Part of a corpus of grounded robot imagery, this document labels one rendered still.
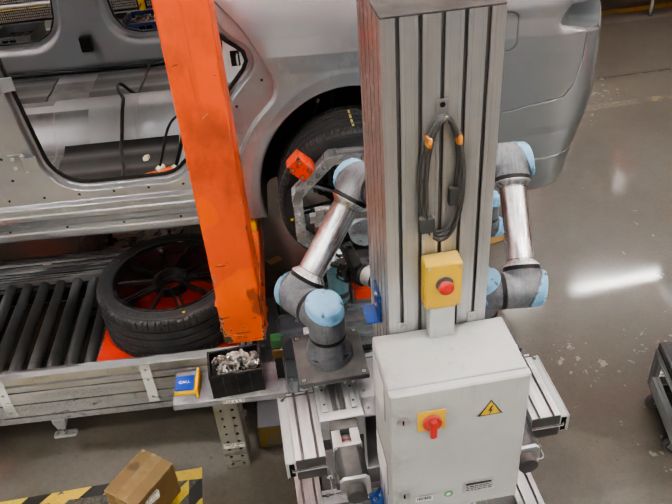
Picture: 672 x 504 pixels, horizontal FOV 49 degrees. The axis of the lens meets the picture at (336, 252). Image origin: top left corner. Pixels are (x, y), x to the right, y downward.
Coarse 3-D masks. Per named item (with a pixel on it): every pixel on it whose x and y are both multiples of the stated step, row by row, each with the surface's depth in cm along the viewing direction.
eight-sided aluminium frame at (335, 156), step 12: (324, 156) 282; (336, 156) 279; (348, 156) 280; (360, 156) 280; (324, 168) 282; (300, 180) 289; (312, 180) 285; (300, 192) 287; (300, 204) 291; (300, 216) 294; (300, 228) 297; (300, 240) 301; (312, 240) 302; (360, 252) 313
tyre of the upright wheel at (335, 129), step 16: (336, 112) 296; (352, 112) 294; (304, 128) 299; (320, 128) 290; (336, 128) 286; (352, 128) 284; (288, 144) 304; (304, 144) 289; (320, 144) 285; (336, 144) 285; (352, 144) 286; (288, 176) 292; (288, 192) 296; (288, 208) 301; (288, 224) 306
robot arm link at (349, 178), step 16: (352, 160) 230; (336, 176) 231; (352, 176) 226; (336, 192) 229; (352, 192) 226; (336, 208) 229; (352, 208) 229; (336, 224) 229; (320, 240) 230; (336, 240) 230; (304, 256) 233; (320, 256) 230; (288, 272) 237; (304, 272) 230; (320, 272) 231; (288, 288) 231; (304, 288) 229; (320, 288) 232; (288, 304) 230
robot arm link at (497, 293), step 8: (488, 272) 228; (496, 272) 227; (488, 280) 225; (496, 280) 224; (504, 280) 226; (488, 288) 223; (496, 288) 225; (504, 288) 225; (488, 296) 225; (496, 296) 225; (504, 296) 225; (488, 304) 227; (496, 304) 227; (504, 304) 227; (488, 312) 229; (496, 312) 233
